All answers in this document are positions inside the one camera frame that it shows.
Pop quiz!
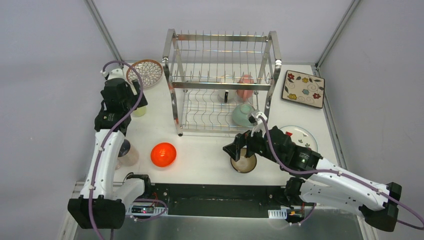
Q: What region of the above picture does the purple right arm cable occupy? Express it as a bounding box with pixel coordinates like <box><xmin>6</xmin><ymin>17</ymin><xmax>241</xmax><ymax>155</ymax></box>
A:
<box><xmin>258</xmin><ymin>114</ymin><xmax>424</xmax><ymax>231</ymax></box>

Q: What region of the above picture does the orange plastic bowl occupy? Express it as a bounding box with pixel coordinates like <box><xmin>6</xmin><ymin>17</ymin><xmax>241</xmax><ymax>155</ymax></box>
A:
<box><xmin>150</xmin><ymin>142</ymin><xmax>177</xmax><ymax>168</ymax></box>

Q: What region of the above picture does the mint green bowl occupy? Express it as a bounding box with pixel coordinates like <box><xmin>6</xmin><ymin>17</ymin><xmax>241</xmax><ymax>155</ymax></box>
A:
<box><xmin>231</xmin><ymin>103</ymin><xmax>255</xmax><ymax>127</ymax></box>

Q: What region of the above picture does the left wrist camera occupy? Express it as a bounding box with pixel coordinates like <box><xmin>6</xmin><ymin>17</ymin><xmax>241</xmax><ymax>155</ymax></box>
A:
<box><xmin>100</xmin><ymin>68</ymin><xmax>125</xmax><ymax>81</ymax></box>

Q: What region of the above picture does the beige bowl dark rim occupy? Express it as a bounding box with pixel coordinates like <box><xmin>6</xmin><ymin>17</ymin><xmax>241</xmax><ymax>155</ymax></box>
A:
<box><xmin>230</xmin><ymin>148</ymin><xmax>257</xmax><ymax>174</ymax></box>

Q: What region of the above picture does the square floral plate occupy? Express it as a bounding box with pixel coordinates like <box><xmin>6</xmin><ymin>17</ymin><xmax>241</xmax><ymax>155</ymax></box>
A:
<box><xmin>281</xmin><ymin>70</ymin><xmax>326</xmax><ymax>109</ymax></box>

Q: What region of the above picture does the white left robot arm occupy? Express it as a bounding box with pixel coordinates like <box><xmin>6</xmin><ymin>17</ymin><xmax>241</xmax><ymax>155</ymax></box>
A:
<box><xmin>67</xmin><ymin>78</ymin><xmax>153</xmax><ymax>230</ymax></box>

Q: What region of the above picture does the brown floral round plate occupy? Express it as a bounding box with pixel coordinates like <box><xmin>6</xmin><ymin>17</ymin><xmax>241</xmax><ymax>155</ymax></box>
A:
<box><xmin>131</xmin><ymin>59</ymin><xmax>163</xmax><ymax>89</ymax></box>

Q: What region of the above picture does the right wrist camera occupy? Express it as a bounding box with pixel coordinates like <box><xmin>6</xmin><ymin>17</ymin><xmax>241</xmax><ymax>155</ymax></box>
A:
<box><xmin>247</xmin><ymin>109</ymin><xmax>268</xmax><ymax>137</ymax></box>

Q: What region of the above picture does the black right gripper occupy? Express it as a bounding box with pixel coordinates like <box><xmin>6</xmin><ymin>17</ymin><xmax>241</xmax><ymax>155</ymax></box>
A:
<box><xmin>222</xmin><ymin>122</ymin><xmax>284</xmax><ymax>166</ymax></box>

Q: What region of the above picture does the stainless steel dish rack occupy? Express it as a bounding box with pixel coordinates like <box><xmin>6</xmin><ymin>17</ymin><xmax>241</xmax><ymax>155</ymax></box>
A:
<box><xmin>162</xmin><ymin>29</ymin><xmax>282</xmax><ymax>136</ymax></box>

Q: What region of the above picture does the light green mug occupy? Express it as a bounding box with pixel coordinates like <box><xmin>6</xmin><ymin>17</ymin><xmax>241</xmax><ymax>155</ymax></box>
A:
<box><xmin>131</xmin><ymin>106</ymin><xmax>147</xmax><ymax>118</ymax></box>

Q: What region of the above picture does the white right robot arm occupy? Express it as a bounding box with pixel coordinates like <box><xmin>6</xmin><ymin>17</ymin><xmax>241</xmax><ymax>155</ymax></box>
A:
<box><xmin>222</xmin><ymin>126</ymin><xmax>402</xmax><ymax>232</ymax></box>

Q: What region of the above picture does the pink mug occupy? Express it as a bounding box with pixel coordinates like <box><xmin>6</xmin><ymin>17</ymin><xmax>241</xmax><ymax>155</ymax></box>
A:
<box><xmin>236</xmin><ymin>74</ymin><xmax>256</xmax><ymax>102</ymax></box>

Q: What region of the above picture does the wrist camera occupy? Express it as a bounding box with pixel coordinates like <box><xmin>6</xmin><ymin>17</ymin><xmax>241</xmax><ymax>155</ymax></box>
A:
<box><xmin>100</xmin><ymin>68</ymin><xmax>125</xmax><ymax>81</ymax></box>
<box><xmin>247</xmin><ymin>109</ymin><xmax>268</xmax><ymax>137</ymax></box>

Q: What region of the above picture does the white ribbed mug black rim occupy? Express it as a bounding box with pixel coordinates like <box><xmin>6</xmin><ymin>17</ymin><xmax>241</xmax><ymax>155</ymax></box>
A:
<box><xmin>218</xmin><ymin>74</ymin><xmax>237</xmax><ymax>104</ymax></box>

